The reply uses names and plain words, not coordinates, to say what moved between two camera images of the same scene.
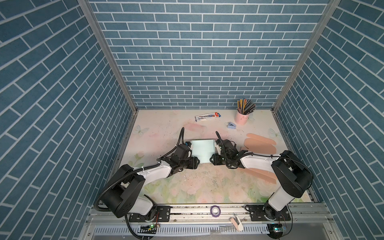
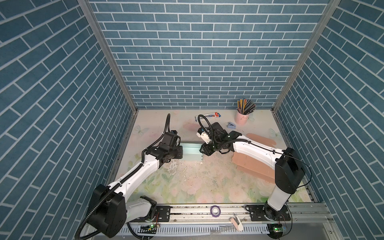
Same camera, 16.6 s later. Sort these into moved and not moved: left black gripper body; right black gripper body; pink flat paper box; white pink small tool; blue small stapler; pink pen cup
Moved: left black gripper body; right black gripper body
Not moved: blue small stapler; white pink small tool; pink flat paper box; pink pen cup
